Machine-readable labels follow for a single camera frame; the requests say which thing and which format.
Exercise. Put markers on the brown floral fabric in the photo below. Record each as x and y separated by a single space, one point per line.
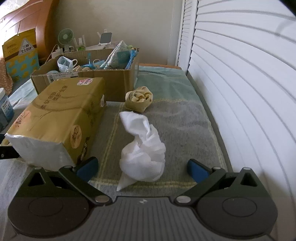
6 81

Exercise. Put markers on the white louvered closet door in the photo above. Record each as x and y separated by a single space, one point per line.
240 57

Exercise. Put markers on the blue round plush toy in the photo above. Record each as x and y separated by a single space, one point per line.
52 72

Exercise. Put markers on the blue patterned tassel sachet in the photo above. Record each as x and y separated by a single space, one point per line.
121 57

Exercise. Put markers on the blue face mask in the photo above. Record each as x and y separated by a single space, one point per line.
97 63
66 65

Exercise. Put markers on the yellow blue snack bag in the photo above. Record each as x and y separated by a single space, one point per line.
21 55

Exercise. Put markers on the clear jar white lid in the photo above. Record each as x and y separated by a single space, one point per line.
6 110

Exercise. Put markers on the wooden bed headboard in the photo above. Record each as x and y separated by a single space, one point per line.
38 15

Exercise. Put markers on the beige fabric rose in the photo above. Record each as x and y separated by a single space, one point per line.
138 100

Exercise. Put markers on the white wifi router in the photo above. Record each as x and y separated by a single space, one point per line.
93 47

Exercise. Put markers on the brown cardboard box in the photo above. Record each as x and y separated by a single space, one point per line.
117 82

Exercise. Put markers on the white cloth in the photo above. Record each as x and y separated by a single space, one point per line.
144 158

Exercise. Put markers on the white power strip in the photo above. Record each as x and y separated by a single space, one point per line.
57 52

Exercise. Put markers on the phone on white stand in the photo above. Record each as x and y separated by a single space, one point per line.
105 38

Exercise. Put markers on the gold tissue paper pack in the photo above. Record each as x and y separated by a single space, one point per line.
58 127

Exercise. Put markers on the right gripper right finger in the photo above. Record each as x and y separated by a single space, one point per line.
206 179

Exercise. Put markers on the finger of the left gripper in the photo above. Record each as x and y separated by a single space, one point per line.
6 149

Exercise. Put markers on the grey blue checked tablecloth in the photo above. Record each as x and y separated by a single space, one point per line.
182 124

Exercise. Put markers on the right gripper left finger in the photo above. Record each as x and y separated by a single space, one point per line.
79 176

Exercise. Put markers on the small green desk fan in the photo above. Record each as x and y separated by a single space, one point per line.
65 37

